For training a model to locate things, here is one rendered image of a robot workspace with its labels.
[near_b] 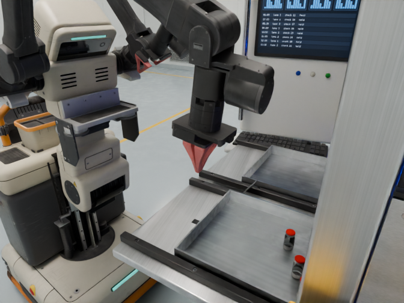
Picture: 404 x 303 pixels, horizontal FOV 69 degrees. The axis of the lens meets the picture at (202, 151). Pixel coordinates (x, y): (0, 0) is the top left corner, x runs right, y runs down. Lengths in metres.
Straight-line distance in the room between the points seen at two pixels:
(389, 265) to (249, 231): 0.41
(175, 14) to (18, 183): 1.07
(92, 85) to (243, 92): 0.75
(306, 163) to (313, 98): 0.41
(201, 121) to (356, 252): 0.29
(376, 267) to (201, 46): 0.35
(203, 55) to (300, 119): 1.03
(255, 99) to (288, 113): 0.99
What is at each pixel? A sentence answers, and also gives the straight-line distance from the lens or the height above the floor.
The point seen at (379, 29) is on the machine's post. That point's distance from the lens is 0.30.
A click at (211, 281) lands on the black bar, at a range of 0.61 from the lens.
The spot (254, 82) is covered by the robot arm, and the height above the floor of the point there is 1.27.
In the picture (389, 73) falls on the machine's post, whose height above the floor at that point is 1.32.
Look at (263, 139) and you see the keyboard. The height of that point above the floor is 0.83.
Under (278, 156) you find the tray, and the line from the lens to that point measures 1.09.
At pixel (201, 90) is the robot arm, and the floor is 1.25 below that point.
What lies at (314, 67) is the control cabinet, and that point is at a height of 1.14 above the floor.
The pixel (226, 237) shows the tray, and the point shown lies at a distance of 0.72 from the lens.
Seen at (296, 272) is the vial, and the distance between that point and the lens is 0.65.
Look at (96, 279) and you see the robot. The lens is 1.50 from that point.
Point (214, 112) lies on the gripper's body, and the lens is 0.48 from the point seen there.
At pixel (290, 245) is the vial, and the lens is 0.70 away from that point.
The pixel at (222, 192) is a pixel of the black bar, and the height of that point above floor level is 0.89.
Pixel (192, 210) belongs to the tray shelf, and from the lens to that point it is 0.80.
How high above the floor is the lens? 1.37
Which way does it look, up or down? 26 degrees down
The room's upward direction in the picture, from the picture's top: straight up
